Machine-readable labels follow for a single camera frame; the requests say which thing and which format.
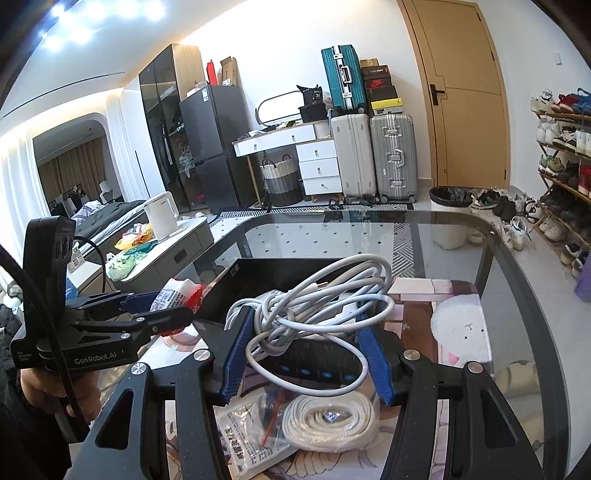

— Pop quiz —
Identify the shoe rack with shoes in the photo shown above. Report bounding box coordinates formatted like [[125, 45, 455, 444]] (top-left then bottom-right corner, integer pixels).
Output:
[[531, 90, 591, 278]]

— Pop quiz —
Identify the white side table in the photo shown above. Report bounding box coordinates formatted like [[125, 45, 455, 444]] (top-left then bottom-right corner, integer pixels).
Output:
[[104, 215, 215, 296]]

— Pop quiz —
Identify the open cardboard box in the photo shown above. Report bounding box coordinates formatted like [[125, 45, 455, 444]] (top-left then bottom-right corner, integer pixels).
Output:
[[219, 56, 241, 88]]

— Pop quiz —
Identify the purple container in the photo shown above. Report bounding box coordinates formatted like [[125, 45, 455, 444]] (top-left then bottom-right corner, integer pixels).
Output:
[[574, 265, 591, 305]]

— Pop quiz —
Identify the white vanity desk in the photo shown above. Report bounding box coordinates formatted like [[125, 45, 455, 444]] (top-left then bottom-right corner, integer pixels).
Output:
[[232, 121, 333, 158]]

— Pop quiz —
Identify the white fluffy slipper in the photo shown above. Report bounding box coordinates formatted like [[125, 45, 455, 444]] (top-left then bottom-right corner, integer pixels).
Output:
[[496, 360, 541, 393]]

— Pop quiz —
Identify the black cardboard box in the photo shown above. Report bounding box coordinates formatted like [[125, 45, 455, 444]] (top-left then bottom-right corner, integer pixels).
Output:
[[191, 257, 399, 386]]

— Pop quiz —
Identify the bed with dark bedding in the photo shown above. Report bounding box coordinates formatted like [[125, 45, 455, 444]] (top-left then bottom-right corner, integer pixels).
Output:
[[55, 199, 148, 241]]

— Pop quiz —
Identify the wooden low cabinet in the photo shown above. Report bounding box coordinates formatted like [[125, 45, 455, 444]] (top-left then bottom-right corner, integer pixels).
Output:
[[65, 249, 106, 301]]

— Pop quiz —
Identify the white suitcase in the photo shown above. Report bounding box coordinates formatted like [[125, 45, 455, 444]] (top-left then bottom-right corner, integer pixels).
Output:
[[331, 113, 378, 201]]

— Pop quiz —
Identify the grey white laundry basket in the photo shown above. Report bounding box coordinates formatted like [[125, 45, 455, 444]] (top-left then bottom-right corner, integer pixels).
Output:
[[259, 154, 303, 208]]

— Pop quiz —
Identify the oval mirror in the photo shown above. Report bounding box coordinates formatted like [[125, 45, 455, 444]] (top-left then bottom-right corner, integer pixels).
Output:
[[255, 91, 305, 126]]

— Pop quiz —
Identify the person's left forearm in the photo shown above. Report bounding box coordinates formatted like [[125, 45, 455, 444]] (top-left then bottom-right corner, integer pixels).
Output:
[[0, 360, 70, 480]]

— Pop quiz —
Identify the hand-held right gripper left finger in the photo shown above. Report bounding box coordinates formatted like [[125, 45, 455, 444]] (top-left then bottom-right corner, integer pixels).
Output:
[[81, 307, 259, 480]]

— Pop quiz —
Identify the white cable bundle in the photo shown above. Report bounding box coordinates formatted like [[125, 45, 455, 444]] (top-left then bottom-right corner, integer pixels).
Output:
[[224, 254, 395, 395]]

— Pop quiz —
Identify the black refrigerator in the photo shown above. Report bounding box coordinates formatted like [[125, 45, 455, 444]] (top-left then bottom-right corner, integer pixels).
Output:
[[179, 84, 259, 210]]

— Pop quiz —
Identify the teal suitcase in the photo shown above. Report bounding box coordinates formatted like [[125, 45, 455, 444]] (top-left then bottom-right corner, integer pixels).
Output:
[[321, 45, 368, 115]]

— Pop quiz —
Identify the green plastic bag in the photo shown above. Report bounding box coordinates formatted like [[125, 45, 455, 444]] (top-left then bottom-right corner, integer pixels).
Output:
[[105, 251, 137, 281]]

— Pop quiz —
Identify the dark glass wardrobe cabinet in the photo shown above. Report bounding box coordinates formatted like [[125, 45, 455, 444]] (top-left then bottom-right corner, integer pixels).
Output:
[[139, 44, 206, 208]]

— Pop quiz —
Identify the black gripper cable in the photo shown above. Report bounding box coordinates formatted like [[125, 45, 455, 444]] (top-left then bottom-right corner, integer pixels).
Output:
[[71, 236, 106, 296]]

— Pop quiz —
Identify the bagged white rope coil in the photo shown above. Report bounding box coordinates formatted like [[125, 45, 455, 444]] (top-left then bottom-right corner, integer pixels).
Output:
[[281, 392, 382, 450]]

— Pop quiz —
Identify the printed anime table mat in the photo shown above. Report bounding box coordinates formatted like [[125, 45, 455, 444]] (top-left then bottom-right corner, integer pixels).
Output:
[[157, 277, 492, 480]]

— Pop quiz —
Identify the white trash bin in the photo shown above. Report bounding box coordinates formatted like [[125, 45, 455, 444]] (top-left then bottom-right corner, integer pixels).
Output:
[[429, 186, 474, 250]]

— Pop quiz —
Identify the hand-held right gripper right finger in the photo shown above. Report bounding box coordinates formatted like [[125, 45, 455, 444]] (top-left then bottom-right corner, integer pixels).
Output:
[[358, 318, 536, 480]]

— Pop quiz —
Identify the wooden door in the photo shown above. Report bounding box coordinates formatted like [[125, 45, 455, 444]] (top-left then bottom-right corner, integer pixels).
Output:
[[402, 0, 509, 190]]

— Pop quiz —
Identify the group of floor shoes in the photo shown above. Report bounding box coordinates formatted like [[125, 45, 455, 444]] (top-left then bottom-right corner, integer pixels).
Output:
[[471, 187, 543, 250]]

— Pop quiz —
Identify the white curtain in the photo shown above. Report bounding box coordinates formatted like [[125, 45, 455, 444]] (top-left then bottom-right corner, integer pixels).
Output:
[[0, 134, 47, 287]]

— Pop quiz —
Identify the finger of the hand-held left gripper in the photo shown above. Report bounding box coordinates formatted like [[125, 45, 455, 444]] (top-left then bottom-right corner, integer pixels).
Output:
[[74, 306, 195, 344], [69, 291, 160, 315]]

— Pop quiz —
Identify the brown curtain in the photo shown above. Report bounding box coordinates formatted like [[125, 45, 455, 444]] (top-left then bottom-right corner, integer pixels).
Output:
[[39, 138, 109, 197]]

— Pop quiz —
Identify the white red printed packet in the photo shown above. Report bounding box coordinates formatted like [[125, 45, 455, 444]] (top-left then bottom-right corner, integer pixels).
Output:
[[154, 277, 204, 337]]

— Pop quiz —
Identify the silver suitcase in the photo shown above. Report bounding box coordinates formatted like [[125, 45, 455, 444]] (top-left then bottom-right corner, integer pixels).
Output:
[[369, 113, 419, 204]]

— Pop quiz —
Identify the person's left hand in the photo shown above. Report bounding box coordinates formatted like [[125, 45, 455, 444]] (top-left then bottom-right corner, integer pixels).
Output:
[[18, 369, 95, 423]]

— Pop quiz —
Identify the white drawer unit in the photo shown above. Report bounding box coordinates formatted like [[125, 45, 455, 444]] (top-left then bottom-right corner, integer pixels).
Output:
[[297, 138, 343, 197]]

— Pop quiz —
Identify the black bag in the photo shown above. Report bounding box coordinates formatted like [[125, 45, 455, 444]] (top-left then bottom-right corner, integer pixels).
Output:
[[297, 84, 327, 123]]

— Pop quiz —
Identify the yellow snack bag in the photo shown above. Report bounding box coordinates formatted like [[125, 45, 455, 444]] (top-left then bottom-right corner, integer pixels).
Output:
[[115, 224, 155, 252]]

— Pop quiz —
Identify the white electric kettle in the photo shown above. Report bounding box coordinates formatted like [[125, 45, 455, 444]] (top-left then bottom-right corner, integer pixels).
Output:
[[144, 191, 178, 241]]

